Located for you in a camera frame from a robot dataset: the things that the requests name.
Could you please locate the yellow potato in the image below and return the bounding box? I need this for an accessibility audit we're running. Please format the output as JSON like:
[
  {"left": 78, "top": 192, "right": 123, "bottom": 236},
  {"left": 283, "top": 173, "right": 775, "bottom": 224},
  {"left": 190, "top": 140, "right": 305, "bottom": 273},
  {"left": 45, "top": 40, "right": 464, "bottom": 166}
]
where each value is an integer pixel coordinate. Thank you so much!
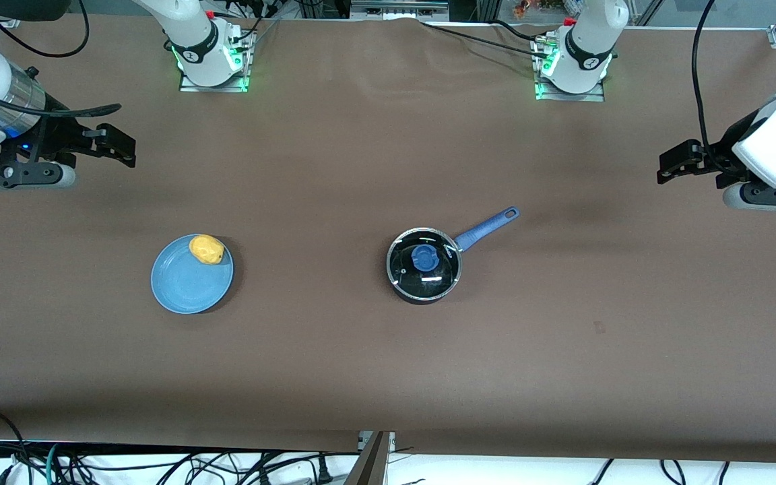
[{"left": 189, "top": 234, "right": 225, "bottom": 265}]

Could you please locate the glass lid with blue knob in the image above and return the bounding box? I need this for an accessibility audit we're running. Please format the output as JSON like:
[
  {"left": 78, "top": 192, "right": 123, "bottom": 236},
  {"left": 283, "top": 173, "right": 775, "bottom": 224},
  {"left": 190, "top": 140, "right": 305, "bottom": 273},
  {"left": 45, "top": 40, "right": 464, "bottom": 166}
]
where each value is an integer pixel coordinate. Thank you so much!
[{"left": 387, "top": 228, "right": 463, "bottom": 302}]

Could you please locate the blue round plate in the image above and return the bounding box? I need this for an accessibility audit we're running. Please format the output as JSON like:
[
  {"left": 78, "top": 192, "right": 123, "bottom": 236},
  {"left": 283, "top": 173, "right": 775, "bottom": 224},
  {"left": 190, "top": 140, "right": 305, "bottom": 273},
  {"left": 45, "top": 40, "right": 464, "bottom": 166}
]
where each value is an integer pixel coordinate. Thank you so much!
[{"left": 150, "top": 235, "right": 234, "bottom": 315}]

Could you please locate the grey metal box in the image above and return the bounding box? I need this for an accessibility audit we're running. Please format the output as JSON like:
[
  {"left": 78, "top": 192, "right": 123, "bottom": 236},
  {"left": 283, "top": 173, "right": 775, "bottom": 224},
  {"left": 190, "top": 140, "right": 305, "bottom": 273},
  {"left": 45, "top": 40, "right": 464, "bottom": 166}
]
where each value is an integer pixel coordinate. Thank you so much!
[{"left": 350, "top": 0, "right": 450, "bottom": 22}]

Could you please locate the brown table cover cloth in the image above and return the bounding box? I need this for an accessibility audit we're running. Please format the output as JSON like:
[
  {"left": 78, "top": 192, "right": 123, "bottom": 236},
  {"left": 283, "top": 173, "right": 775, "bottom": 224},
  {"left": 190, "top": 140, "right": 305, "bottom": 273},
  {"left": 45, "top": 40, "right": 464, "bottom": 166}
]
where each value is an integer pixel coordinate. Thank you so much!
[{"left": 0, "top": 13, "right": 776, "bottom": 463}]

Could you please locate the long black hanging cable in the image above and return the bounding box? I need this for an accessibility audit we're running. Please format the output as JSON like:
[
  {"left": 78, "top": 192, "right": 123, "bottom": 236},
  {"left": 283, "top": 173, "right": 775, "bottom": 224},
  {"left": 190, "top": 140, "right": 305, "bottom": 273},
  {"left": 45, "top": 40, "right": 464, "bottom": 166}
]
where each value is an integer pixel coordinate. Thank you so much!
[{"left": 691, "top": 0, "right": 730, "bottom": 173}]

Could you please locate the black looping cable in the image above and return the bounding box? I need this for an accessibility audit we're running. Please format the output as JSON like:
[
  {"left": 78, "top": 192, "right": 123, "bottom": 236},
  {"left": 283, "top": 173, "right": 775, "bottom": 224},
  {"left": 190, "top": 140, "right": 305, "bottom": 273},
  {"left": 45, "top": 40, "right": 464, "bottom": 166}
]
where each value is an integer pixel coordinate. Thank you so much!
[{"left": 0, "top": 0, "right": 90, "bottom": 59}]

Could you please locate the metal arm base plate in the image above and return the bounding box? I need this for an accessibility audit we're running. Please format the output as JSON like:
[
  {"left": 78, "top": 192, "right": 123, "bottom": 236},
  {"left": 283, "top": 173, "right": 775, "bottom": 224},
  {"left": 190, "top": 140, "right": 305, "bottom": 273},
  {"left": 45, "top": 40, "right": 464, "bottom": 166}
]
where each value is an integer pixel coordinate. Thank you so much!
[
  {"left": 534, "top": 37, "right": 607, "bottom": 102},
  {"left": 179, "top": 27, "right": 253, "bottom": 94}
]

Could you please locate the black cable bundle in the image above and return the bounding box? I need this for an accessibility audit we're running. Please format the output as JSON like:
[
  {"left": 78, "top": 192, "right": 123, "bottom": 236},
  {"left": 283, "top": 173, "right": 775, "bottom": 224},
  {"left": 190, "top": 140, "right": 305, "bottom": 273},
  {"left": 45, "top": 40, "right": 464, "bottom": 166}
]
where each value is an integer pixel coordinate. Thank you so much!
[{"left": 216, "top": 0, "right": 282, "bottom": 42}]

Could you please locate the dark pot with blue handle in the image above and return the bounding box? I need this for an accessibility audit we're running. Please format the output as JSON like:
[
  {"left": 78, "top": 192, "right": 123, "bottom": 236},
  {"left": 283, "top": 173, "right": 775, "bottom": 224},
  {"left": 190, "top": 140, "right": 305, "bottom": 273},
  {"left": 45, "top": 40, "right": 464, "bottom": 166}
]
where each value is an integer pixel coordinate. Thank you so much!
[{"left": 386, "top": 206, "right": 520, "bottom": 306}]

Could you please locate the black cable to arm base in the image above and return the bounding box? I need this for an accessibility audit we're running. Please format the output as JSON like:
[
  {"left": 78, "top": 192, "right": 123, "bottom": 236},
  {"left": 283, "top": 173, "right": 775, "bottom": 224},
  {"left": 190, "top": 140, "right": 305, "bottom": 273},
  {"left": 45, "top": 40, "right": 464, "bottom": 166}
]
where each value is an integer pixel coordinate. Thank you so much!
[{"left": 420, "top": 20, "right": 552, "bottom": 57}]

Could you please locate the metal frame beam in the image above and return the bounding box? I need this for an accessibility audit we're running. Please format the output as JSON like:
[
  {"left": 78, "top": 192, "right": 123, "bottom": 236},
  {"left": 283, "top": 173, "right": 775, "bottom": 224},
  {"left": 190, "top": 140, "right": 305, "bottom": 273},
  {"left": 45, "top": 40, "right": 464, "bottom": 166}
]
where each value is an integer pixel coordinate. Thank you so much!
[{"left": 344, "top": 430, "right": 397, "bottom": 485}]

